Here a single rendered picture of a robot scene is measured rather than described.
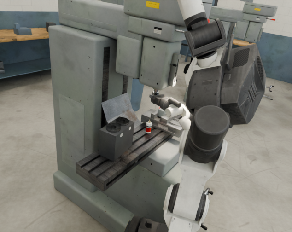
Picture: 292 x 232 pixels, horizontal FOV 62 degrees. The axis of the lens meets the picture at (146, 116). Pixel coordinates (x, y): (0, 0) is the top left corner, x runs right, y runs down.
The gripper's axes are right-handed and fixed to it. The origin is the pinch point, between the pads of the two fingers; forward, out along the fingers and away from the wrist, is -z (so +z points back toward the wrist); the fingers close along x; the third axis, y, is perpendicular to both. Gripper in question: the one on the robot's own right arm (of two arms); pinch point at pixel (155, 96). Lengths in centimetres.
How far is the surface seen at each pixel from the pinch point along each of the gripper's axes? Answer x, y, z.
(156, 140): 2.4, 29.3, 12.1
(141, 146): 15.2, 30.7, 11.8
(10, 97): 66, 119, -305
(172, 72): -2.2, -21.6, 11.2
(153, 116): -5.6, 19.8, -6.2
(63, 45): 47, -24, -56
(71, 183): 47, 101, -47
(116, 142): 39.9, 15.4, 20.0
